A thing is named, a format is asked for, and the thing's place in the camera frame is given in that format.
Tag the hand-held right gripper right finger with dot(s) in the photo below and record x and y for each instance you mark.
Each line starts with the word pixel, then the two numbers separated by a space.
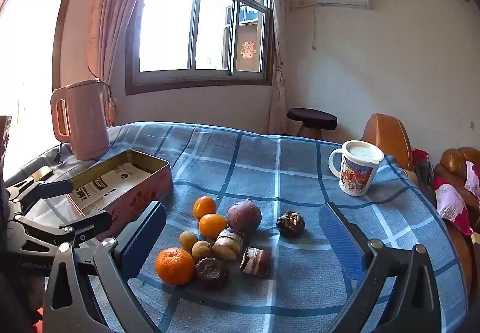
pixel 337 235

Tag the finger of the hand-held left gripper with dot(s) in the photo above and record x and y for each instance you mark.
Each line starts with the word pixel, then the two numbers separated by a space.
pixel 93 222
pixel 56 186

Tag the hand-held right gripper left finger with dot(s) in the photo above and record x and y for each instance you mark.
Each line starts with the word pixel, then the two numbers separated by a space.
pixel 146 239

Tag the large mandarin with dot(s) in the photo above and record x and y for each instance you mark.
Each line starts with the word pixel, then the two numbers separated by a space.
pixel 174 265

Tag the tan longan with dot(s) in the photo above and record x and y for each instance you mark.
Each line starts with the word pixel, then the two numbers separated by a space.
pixel 202 249
pixel 187 240

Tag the pink tin box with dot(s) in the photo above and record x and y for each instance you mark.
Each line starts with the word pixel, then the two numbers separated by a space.
pixel 131 198

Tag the small orange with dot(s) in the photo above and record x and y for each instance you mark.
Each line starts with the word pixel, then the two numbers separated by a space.
pixel 204 206
pixel 212 225

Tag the cake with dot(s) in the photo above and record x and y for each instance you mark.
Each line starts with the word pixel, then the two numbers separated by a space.
pixel 256 261

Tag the purple passion fruit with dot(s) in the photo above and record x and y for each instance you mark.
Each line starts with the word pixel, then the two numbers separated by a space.
pixel 243 215

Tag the black smartphone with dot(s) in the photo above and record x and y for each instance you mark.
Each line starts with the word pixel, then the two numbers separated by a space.
pixel 42 172

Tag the white printed mug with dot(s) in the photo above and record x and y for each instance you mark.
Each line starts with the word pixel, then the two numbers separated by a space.
pixel 356 175

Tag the pink electric kettle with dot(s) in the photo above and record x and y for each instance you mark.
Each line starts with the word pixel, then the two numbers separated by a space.
pixel 86 119

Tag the blue plaid tablecloth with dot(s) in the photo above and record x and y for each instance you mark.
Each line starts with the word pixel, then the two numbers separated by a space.
pixel 262 168

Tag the brown leather sofa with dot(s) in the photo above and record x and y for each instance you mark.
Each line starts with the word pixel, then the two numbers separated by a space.
pixel 386 138

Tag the dark round stool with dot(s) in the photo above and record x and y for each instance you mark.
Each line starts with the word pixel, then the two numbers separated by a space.
pixel 311 118

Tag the pink floral cloth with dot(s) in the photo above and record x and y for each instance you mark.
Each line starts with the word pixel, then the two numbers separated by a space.
pixel 453 201

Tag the wooden framed window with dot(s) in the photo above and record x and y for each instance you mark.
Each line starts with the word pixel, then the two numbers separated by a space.
pixel 198 85

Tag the pink patterned curtain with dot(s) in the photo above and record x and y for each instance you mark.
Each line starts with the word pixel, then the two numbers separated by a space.
pixel 108 18

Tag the pale plain curtain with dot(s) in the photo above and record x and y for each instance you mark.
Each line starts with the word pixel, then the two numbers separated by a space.
pixel 279 55

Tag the red paper window decoration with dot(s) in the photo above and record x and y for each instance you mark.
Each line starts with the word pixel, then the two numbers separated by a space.
pixel 248 50

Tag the wooden balcony door frame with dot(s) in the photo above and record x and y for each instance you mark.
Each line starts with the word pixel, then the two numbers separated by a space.
pixel 62 36

